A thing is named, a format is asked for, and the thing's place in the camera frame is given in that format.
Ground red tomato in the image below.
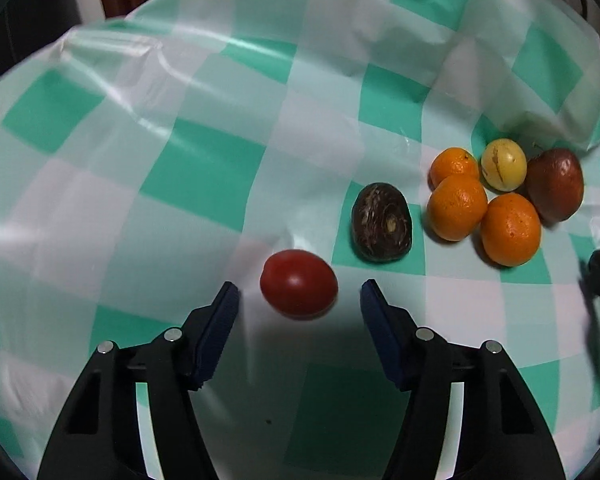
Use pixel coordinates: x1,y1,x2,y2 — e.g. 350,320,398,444
260,249,339,317

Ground dark purple passion fruit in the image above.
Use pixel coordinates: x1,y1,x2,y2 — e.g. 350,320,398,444
351,182,413,262

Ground dark red apple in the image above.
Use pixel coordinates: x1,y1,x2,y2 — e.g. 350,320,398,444
525,148,585,223

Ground orange mandarin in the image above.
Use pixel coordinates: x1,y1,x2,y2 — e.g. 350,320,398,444
481,193,542,267
426,175,489,241
429,147,481,192

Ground green white checked tablecloth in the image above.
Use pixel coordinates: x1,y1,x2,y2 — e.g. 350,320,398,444
0,0,600,480

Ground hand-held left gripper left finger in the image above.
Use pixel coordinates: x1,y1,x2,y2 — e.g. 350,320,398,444
37,281,241,480

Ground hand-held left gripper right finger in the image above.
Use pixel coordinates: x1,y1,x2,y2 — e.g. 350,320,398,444
359,280,566,480

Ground yellow round fruit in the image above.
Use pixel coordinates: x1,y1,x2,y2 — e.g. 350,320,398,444
481,139,527,192

